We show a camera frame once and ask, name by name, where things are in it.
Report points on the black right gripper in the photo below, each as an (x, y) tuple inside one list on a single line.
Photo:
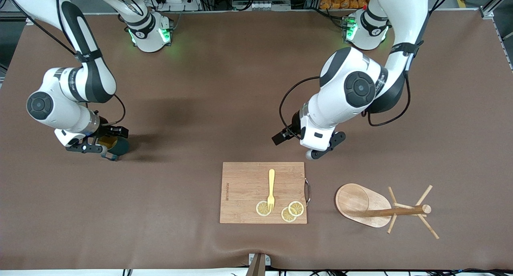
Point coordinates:
[(106, 130)]

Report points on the dark green cup tan inside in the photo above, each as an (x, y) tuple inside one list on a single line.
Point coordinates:
[(121, 147)]

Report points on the brown table mat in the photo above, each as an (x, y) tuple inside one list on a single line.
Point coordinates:
[(160, 208)]

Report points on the yellow plastic fork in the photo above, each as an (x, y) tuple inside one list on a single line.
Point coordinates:
[(271, 179)]

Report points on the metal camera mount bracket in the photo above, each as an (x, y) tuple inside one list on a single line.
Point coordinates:
[(258, 266)]

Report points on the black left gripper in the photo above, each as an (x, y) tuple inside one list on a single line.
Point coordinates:
[(295, 124)]

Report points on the white socket bar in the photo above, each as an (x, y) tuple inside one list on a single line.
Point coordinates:
[(260, 5)]

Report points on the lemon slice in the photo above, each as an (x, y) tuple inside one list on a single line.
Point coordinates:
[(261, 209), (297, 208), (286, 216)]

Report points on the wooden mug tree stand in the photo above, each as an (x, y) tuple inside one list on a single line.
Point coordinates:
[(352, 199)]

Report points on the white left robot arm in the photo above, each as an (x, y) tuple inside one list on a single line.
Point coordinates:
[(344, 91)]

